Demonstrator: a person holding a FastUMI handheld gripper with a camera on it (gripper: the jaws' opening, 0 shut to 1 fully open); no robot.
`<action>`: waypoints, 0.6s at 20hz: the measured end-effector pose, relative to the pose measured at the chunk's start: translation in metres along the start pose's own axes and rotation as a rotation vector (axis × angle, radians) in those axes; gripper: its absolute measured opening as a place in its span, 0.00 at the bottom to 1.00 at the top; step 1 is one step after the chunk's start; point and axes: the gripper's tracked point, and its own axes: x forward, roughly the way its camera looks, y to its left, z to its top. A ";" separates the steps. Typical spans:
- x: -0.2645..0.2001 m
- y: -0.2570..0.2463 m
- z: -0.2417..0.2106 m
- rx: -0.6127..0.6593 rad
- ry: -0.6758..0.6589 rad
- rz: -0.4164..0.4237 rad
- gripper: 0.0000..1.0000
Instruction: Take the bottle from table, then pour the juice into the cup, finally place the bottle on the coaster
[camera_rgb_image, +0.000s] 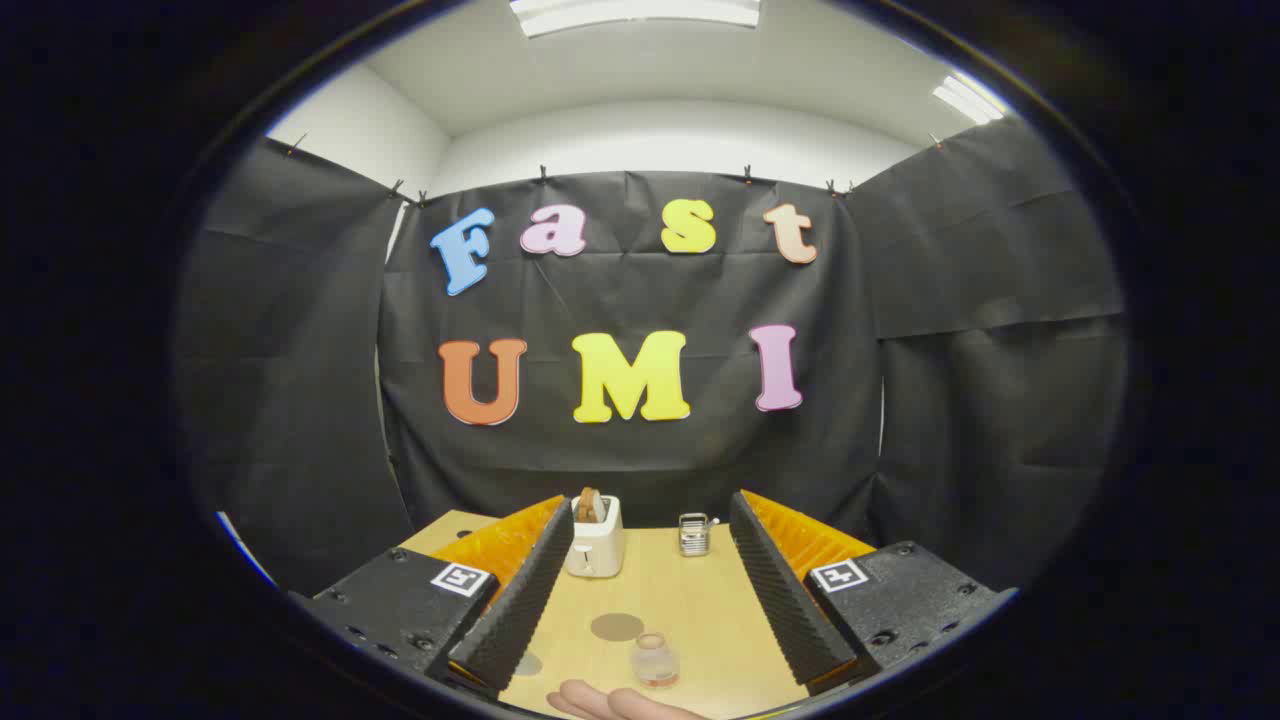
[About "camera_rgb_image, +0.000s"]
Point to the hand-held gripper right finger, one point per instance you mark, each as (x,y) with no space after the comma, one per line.
(785,600)

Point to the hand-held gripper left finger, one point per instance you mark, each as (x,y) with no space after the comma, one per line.
(520,600)

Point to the round brown coaster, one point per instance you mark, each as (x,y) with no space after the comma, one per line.
(616,627)

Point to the clear plastic juice bottle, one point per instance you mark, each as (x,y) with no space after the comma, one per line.
(655,662)

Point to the wooden table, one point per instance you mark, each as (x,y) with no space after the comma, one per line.
(695,605)

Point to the white toaster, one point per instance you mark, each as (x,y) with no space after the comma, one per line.
(596,550)

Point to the brown toast slice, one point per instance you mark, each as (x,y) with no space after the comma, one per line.
(590,504)

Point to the black backdrop cloth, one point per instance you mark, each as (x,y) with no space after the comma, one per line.
(640,460)

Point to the small ceiling light panel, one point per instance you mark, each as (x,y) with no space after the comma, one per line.
(968,98)

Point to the long ceiling light panel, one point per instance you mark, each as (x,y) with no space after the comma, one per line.
(635,12)

